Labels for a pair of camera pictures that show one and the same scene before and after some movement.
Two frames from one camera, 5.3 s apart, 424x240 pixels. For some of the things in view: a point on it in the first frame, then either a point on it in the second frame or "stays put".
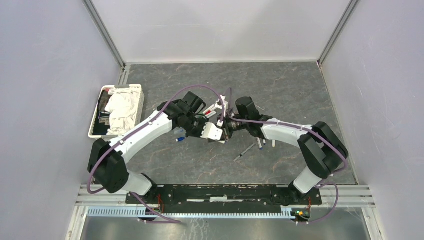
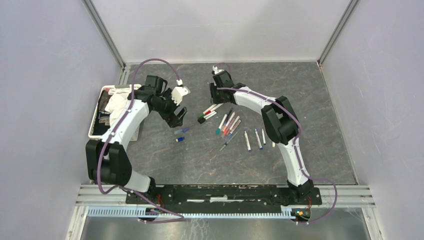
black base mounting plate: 222,195 stays put
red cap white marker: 209,110 stays put
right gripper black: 229,133 → 213,99
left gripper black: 198,133 → 173,120
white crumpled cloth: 122,105 stays put
